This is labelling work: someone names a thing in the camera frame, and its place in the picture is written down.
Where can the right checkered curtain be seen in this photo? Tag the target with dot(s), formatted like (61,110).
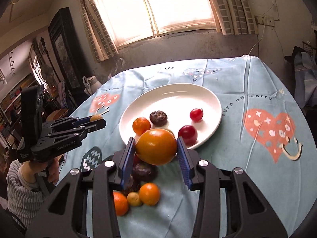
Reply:
(233,17)

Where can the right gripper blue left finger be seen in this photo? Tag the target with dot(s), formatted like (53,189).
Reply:
(126,163)

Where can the white electric kettle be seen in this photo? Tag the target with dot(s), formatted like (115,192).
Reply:
(92,84)

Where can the small brown longan fruit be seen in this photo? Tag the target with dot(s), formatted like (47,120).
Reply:
(95,117)

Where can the striped grey sleeve forearm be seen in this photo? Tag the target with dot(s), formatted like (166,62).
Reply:
(24,199)

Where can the orange at bottom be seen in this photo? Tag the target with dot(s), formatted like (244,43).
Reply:
(149,194)

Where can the pile of blue clothes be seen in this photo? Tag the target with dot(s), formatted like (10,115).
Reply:
(305,77)

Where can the round orange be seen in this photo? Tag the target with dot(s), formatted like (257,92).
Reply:
(156,146)

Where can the small yellow kumquat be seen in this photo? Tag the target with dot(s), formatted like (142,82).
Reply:
(133,199)

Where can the bookshelf with books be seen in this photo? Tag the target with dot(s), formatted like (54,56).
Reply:
(11,128)

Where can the person's left hand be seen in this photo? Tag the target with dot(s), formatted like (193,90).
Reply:
(29,169)

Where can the left checkered curtain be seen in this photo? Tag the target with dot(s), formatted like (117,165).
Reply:
(100,42)

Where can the dark red plum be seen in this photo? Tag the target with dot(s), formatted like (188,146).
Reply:
(189,135)

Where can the bright window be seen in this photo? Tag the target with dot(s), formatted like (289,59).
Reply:
(129,21)

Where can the large textured mandarin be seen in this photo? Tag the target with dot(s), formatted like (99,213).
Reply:
(121,203)

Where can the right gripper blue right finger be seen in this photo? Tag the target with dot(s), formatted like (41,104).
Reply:
(188,160)

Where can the dark wrinkled passion fruit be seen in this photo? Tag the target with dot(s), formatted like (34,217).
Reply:
(158,118)

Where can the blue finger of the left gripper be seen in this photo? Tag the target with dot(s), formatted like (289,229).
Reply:
(62,132)
(75,122)

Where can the checkered curtain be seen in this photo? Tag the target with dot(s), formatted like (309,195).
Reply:
(233,17)
(100,42)

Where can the white oval plate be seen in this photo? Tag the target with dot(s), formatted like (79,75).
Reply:
(177,101)

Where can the light blue patterned tablecloth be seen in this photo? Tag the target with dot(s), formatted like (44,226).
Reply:
(262,129)

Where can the red cherry tomato with stem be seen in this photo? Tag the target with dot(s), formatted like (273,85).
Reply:
(196,115)

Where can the wall power outlet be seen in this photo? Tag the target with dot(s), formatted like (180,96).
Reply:
(265,20)

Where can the small mandarin on plate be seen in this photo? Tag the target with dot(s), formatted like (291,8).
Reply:
(141,125)

